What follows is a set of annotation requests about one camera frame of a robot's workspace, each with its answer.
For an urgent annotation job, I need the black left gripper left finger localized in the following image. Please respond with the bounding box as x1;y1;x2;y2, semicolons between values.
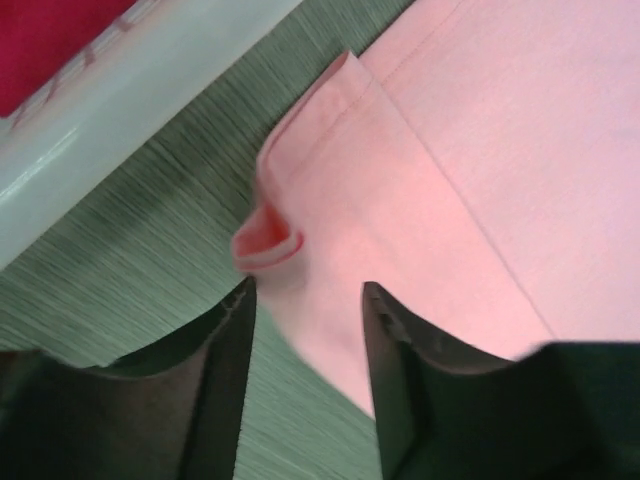
1;278;256;480

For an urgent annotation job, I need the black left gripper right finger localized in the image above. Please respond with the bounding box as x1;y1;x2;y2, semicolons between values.
362;282;639;479

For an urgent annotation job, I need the light pink t shirt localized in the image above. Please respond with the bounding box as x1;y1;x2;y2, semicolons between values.
232;1;639;414

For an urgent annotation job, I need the white plastic laundry basket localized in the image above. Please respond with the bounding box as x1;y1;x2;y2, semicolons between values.
1;0;296;264

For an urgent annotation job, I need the magenta t shirt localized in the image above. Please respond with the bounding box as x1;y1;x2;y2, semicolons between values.
1;0;134;118

